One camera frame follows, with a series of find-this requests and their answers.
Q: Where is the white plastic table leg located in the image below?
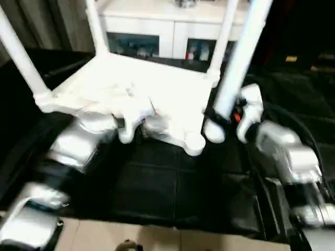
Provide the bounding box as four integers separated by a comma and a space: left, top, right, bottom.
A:
204, 0, 274, 144
85, 0, 109, 57
208, 0, 240, 77
0, 5, 52, 105

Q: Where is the white plastic table top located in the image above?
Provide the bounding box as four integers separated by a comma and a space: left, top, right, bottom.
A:
33, 51, 222, 157

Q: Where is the grey curtain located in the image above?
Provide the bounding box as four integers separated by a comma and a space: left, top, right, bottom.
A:
0, 0, 96, 54

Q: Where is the white sideboard with glass doors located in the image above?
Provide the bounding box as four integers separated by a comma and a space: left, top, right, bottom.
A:
98, 0, 252, 63

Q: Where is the black plastic cover mat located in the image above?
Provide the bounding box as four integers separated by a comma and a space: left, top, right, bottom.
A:
0, 47, 335, 241

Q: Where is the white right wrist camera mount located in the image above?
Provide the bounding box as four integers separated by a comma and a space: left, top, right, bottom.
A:
235, 83, 264, 144

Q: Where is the dark robot body part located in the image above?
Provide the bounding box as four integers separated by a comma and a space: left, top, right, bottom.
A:
116, 239, 144, 251

